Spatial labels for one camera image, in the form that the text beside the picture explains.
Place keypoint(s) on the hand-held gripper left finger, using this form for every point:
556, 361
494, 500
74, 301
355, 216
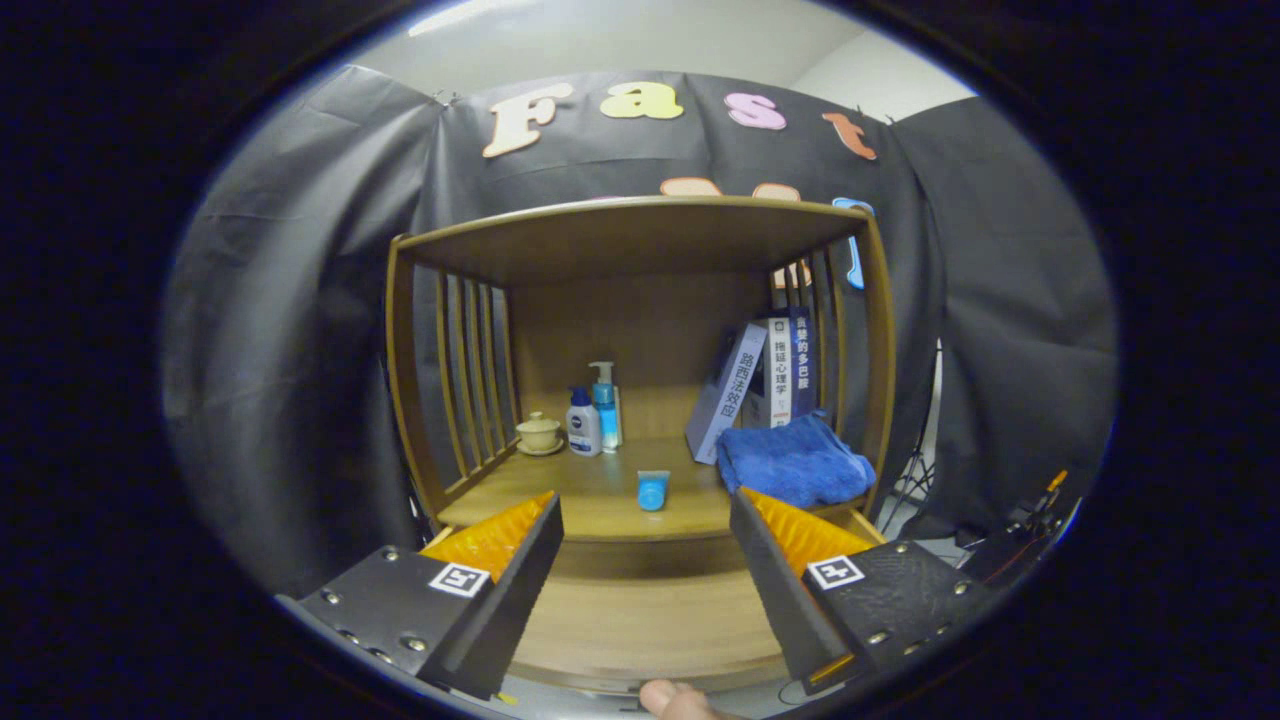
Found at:
505, 600

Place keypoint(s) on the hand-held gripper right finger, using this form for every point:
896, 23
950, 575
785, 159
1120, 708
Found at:
785, 600

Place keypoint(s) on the blue and white cream tube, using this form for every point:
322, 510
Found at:
653, 492

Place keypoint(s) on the wooden countertop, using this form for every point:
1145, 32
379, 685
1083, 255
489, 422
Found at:
600, 490

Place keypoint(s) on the wooden cabinet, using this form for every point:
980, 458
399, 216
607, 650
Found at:
640, 340

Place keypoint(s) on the folded blue towel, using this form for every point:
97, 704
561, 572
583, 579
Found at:
790, 465

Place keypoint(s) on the beige lidded teacup with saucer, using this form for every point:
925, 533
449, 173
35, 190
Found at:
540, 433

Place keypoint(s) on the black tripod stand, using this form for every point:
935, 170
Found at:
915, 470

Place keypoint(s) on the white lotion bottle blue cap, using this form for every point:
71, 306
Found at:
584, 430

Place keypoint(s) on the blue pump bottle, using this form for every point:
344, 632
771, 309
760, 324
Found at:
606, 415

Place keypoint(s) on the grey book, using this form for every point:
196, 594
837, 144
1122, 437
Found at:
730, 390

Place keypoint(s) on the white spine book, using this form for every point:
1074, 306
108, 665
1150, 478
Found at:
780, 370

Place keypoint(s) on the black equipment with orange clip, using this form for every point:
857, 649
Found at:
1020, 540

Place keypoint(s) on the black backdrop cloth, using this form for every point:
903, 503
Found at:
300, 350

